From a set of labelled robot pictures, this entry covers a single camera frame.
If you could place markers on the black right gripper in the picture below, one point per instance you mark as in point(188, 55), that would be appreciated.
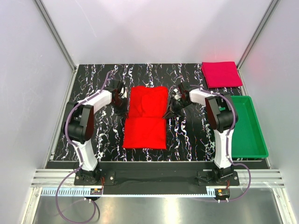
point(172, 107)

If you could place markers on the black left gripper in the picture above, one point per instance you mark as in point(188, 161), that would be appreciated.
point(123, 110)

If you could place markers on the red t shirt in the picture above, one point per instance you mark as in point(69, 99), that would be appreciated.
point(145, 126)

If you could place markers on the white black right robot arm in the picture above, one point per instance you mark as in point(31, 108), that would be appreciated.
point(222, 118)

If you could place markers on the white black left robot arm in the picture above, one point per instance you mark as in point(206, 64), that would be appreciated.
point(78, 126)

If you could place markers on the black marbled table mat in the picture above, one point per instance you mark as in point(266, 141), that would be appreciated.
point(189, 137)

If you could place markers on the folded magenta t shirt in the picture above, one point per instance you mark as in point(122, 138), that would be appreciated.
point(221, 74)

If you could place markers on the green plastic tray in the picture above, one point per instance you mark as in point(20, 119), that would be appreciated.
point(247, 140)

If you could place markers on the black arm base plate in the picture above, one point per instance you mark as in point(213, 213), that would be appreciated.
point(168, 184)

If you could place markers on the white slotted cable duct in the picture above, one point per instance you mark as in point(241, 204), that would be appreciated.
point(202, 192)

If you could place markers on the aluminium front rail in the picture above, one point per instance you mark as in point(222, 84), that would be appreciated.
point(259, 178)

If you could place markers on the left aluminium frame post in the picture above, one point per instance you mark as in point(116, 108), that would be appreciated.
point(54, 32)

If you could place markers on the aluminium frame post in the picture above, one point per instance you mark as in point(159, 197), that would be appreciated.
point(54, 32)
point(262, 24)

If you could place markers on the right aluminium frame post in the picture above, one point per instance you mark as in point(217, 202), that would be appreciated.
point(262, 24)

